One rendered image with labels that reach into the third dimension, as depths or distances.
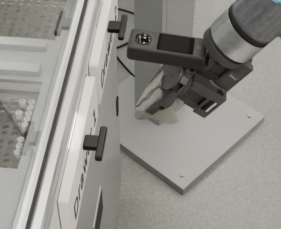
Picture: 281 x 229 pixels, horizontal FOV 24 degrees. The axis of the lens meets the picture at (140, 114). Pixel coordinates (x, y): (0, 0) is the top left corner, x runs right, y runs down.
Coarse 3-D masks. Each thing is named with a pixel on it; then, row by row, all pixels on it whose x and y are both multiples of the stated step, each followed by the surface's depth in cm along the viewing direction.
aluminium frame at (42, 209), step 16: (96, 0) 128; (96, 16) 128; (80, 32) 121; (80, 48) 118; (80, 64) 115; (80, 80) 116; (64, 96) 109; (64, 112) 107; (64, 128) 105; (64, 144) 104; (48, 160) 100; (64, 160) 105; (48, 176) 98; (48, 192) 96; (32, 208) 93; (48, 208) 95; (32, 224) 92; (48, 224) 96
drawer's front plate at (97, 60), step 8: (104, 0) 138; (112, 0) 139; (104, 8) 136; (112, 8) 140; (104, 16) 134; (112, 16) 141; (104, 24) 132; (96, 32) 130; (104, 32) 131; (96, 40) 129; (104, 40) 131; (112, 40) 144; (96, 48) 127; (104, 48) 132; (96, 56) 126; (104, 56) 133; (96, 64) 124; (96, 72) 125; (96, 80) 127; (104, 80) 136; (96, 88) 128
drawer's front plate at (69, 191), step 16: (96, 96) 125; (80, 112) 115; (96, 112) 127; (80, 128) 113; (80, 144) 110; (80, 160) 112; (64, 176) 106; (80, 176) 113; (64, 192) 104; (80, 192) 114; (64, 208) 103; (64, 224) 107
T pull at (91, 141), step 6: (102, 126) 115; (102, 132) 114; (84, 138) 114; (90, 138) 114; (96, 138) 114; (102, 138) 113; (84, 144) 113; (90, 144) 113; (96, 144) 113; (102, 144) 112; (96, 150) 112; (102, 150) 112; (96, 156) 111; (102, 156) 112
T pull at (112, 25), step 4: (124, 16) 136; (124, 20) 136; (108, 24) 135; (112, 24) 135; (116, 24) 135; (120, 24) 135; (124, 24) 135; (108, 28) 134; (112, 28) 134; (116, 28) 134; (120, 28) 134; (124, 28) 134; (108, 32) 135; (112, 32) 135; (116, 32) 134; (120, 32) 133; (124, 32) 134; (120, 36) 132
